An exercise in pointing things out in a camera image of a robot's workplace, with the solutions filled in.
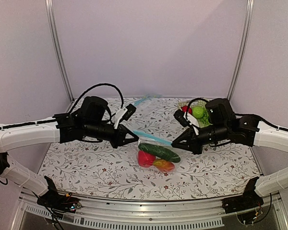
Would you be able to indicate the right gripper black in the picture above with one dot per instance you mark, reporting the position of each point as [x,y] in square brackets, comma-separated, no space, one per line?
[192,145]

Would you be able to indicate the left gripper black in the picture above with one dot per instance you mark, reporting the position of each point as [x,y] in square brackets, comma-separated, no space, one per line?
[119,139]

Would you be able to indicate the dark green toy cucumber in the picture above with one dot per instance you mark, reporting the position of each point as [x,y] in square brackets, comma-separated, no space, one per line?
[160,151]

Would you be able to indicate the red toy apple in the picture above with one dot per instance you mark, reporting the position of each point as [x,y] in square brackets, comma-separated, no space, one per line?
[145,159]

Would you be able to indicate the clear zip bag blue zipper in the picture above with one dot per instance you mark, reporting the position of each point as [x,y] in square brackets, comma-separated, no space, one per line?
[148,138]

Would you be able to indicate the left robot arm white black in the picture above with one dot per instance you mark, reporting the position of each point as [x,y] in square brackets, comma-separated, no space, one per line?
[92,120]

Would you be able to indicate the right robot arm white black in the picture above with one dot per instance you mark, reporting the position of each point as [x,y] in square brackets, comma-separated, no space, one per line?
[246,129]

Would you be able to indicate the green toy grape bunch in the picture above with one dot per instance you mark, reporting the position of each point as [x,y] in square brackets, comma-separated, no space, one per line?
[204,120]

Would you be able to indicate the light green toy fruit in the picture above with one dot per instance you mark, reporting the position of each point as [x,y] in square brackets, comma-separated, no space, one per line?
[198,112]

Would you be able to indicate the dark red toy fruit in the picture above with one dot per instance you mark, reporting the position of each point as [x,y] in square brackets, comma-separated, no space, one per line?
[186,110]

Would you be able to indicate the beige perforated plastic basket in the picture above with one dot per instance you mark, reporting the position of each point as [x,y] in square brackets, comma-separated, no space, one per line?
[196,103]

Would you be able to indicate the floral patterned tablecloth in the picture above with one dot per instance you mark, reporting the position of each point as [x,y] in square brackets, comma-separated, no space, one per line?
[100,170]

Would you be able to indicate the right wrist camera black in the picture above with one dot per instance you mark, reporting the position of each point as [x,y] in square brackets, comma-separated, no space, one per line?
[179,116]

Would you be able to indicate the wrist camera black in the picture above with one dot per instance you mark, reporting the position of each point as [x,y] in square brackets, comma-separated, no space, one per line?
[130,110]
[179,116]

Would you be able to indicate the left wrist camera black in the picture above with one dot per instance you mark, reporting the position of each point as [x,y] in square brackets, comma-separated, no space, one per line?
[130,110]

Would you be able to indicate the aluminium front rail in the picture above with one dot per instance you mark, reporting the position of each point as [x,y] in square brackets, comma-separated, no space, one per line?
[99,213]

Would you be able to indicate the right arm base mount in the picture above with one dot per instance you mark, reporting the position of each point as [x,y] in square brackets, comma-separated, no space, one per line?
[249,199]

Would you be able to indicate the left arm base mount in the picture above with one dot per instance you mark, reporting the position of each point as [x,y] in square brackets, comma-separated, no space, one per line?
[62,203]

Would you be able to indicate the right aluminium frame post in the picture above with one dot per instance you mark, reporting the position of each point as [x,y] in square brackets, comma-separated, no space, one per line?
[243,44]

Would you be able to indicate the aluminium frame post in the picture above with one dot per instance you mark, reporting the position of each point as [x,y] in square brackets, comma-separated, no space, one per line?
[243,44]
[57,48]

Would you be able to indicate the left aluminium frame post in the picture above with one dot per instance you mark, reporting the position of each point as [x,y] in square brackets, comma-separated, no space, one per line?
[57,48]

